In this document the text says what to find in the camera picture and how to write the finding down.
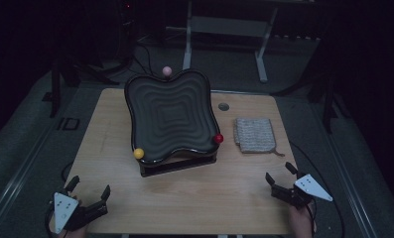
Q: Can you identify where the person's left hand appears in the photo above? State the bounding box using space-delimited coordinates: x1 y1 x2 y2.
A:
57 227 88 238

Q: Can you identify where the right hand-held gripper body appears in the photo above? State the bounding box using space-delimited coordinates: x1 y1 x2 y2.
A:
271 174 333 210

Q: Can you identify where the thin black cable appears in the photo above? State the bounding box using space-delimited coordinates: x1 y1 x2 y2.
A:
289 141 346 238
61 162 73 182

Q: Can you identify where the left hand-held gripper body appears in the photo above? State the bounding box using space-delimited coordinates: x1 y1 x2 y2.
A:
47 192 109 235

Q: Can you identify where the black wavy tray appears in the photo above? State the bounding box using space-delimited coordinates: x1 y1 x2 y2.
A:
124 68 222 178

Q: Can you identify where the dark equipment with red light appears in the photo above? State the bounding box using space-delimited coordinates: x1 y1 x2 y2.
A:
116 0 138 63

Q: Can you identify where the bundle of black cables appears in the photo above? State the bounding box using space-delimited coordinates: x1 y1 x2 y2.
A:
133 43 156 77

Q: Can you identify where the person's right hand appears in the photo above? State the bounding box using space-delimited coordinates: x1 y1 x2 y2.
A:
288 204 318 238

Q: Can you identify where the black tripod stand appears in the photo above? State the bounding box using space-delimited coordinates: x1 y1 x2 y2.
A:
272 65 351 133
50 49 134 118

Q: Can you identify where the grey cloth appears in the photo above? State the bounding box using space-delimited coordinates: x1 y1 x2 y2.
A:
233 117 286 158

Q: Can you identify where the white metal desk frame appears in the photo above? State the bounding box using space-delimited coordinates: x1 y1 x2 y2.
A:
166 0 280 83

